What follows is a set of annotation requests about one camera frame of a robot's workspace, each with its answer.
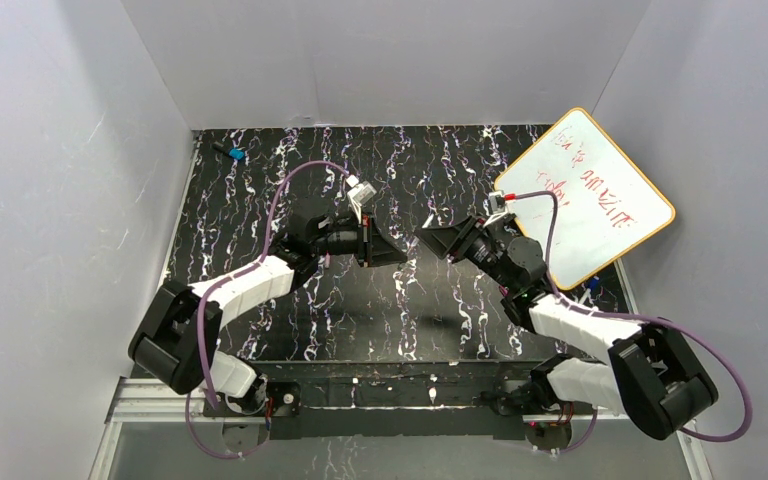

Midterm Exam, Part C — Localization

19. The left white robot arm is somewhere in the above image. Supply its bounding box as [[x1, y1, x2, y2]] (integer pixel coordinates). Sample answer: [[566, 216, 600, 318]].
[[127, 213, 407, 399]]

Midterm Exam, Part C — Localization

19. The blue-tipped white marker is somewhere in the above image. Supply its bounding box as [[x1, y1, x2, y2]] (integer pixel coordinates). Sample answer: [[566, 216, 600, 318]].
[[579, 275, 600, 303]]

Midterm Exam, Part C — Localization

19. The blue cap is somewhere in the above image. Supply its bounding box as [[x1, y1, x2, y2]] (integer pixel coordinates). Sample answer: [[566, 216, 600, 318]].
[[228, 149, 246, 161]]

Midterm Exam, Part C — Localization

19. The yellow-framed whiteboard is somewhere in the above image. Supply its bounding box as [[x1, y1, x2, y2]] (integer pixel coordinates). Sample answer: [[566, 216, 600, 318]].
[[494, 107, 676, 290]]

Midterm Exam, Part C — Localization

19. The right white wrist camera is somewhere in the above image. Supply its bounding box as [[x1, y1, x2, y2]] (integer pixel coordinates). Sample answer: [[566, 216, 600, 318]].
[[484, 191, 517, 227]]

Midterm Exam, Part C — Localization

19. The aluminium frame rail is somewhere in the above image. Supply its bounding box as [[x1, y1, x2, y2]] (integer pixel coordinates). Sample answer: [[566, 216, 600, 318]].
[[91, 379, 712, 479]]

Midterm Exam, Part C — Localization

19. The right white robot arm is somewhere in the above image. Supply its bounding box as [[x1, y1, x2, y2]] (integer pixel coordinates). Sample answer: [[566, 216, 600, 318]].
[[415, 217, 719, 440]]

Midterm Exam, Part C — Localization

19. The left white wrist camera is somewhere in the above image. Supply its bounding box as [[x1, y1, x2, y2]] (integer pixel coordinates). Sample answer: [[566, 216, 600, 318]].
[[346, 175, 377, 223]]

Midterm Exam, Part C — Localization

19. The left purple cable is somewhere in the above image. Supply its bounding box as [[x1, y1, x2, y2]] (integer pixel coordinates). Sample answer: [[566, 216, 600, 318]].
[[183, 160, 359, 462]]

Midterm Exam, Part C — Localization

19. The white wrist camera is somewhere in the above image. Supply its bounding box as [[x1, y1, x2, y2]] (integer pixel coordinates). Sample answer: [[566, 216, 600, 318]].
[[484, 191, 517, 227], [346, 175, 377, 223]]

